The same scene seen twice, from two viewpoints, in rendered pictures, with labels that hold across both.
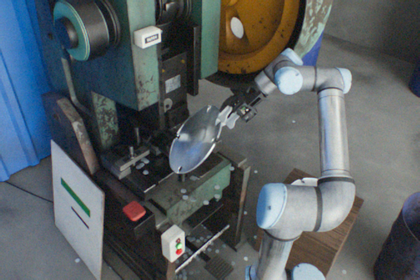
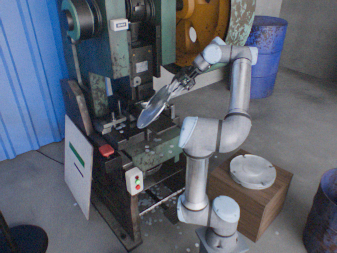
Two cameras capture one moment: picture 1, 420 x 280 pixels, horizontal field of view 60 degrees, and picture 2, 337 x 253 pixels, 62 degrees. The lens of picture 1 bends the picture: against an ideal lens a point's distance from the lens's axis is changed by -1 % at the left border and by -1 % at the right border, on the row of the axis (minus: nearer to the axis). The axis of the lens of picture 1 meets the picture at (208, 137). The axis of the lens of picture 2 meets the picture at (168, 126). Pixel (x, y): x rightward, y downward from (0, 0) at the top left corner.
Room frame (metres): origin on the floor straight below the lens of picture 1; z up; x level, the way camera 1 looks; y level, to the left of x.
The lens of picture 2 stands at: (-0.22, -0.24, 1.61)
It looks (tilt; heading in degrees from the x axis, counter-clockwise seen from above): 33 degrees down; 9
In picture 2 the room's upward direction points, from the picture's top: straight up
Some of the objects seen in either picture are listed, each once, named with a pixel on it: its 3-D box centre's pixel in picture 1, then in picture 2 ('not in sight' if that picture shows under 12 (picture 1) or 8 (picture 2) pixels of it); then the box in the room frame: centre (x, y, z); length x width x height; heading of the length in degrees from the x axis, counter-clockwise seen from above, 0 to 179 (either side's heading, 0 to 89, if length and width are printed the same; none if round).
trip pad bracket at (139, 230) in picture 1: (141, 230); (112, 168); (0.84, 0.24, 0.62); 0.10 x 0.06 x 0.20; 138
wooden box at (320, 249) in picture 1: (307, 225); (247, 192); (1.23, -0.55, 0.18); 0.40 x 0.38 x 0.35; 55
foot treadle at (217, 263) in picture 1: (185, 241); (152, 195); (1.13, 0.10, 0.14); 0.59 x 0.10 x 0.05; 48
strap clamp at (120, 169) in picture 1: (130, 156); (112, 120); (1.10, 0.31, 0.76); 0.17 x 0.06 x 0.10; 138
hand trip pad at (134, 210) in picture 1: (135, 215); (107, 154); (0.82, 0.25, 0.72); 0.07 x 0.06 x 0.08; 48
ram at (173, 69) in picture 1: (165, 85); (137, 69); (1.20, 0.17, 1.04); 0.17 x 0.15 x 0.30; 48
